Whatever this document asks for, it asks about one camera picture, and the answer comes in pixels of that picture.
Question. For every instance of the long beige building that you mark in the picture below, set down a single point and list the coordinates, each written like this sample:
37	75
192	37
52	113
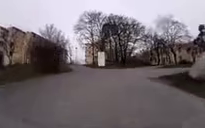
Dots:
16	46

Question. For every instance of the dark tree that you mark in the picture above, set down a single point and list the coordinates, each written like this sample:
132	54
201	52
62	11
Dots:
202	33

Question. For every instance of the bare tree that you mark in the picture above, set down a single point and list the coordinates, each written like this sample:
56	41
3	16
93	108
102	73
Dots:
53	35

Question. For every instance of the white upright panel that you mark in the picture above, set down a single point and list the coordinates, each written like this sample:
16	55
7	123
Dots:
101	59

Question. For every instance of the grey asphalt road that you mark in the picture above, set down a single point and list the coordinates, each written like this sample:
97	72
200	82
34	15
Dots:
100	100

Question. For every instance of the pale heap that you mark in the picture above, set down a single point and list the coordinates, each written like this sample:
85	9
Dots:
203	66

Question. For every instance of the group of bare trees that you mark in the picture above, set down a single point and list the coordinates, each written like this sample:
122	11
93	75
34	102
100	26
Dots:
118	36

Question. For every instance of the dark grass patch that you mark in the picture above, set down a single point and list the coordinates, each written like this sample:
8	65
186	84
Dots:
23	74
183	83

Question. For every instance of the beige building behind trees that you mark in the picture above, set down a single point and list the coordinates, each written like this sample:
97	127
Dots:
186	54

